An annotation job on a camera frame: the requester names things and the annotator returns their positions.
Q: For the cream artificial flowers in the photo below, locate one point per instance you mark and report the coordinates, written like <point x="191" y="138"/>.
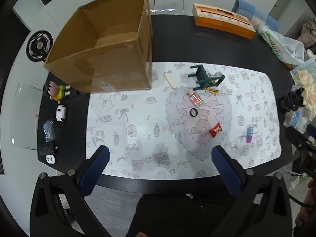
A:
<point x="307" y="91"/>

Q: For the wooden nail file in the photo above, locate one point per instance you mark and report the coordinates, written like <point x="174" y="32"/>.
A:
<point x="170" y="80"/>

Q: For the white toy car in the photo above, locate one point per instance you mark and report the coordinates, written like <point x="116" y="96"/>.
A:
<point x="61" y="113"/>

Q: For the white round charger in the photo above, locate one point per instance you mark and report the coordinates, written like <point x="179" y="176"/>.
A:
<point x="50" y="159"/>

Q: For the gold star hair clip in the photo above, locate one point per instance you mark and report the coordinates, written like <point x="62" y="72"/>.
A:
<point x="211" y="91"/>

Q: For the printed white table mat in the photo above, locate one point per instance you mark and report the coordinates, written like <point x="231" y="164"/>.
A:
<point x="138" y="118"/>

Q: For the purple tube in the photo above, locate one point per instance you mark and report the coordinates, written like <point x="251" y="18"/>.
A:
<point x="249" y="134"/>

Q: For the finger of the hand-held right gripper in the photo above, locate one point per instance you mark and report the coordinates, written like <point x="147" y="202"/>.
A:
<point x="297" y="137"/>

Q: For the white plastic bag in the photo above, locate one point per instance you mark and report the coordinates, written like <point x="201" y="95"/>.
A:
<point x="284" y="47"/>

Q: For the red candy wrapper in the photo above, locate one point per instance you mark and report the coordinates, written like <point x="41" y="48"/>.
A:
<point x="216" y="129"/>

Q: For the blue towel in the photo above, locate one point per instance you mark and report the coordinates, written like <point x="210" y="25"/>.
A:
<point x="256" y="13"/>

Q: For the black flexible tripod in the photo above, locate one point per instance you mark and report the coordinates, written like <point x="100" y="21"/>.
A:
<point x="291" y="101"/>

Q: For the clear plastic bottle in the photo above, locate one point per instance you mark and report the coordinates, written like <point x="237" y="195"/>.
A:
<point x="296" y="119"/>

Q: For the brown cardboard box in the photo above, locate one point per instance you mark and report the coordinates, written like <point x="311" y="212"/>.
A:
<point x="111" y="64"/>

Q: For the blue packet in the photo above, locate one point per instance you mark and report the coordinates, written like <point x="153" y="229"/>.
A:
<point x="48" y="131"/>

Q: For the cartoon figurine yellow shirt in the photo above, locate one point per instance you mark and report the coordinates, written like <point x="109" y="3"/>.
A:
<point x="55" y="92"/>

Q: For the pale green paper box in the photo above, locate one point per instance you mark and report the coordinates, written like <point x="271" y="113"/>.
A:
<point x="307" y="66"/>

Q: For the black round fan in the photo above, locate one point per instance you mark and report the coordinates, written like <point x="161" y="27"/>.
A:
<point x="39" y="45"/>

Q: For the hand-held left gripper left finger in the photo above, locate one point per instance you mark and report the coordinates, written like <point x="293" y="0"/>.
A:
<point x="96" y="170"/>

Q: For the person's right hand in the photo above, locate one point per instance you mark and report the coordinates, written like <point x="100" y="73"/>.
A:
<point x="308" y="202"/>

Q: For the pink capped glass bottle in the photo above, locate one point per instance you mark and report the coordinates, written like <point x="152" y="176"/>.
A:
<point x="195" y="98"/>

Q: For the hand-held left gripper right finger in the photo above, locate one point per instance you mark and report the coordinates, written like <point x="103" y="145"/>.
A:
<point x="226" y="172"/>

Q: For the orange tissue box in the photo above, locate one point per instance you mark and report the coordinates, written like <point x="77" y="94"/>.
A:
<point x="222" y="21"/>

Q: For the beige bag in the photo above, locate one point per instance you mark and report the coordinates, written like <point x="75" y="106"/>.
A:
<point x="308" y="33"/>

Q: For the black pouch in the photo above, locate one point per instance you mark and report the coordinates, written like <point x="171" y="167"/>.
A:
<point x="47" y="149"/>

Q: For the green toy chair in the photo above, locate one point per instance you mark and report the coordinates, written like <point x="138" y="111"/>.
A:
<point x="202" y="77"/>

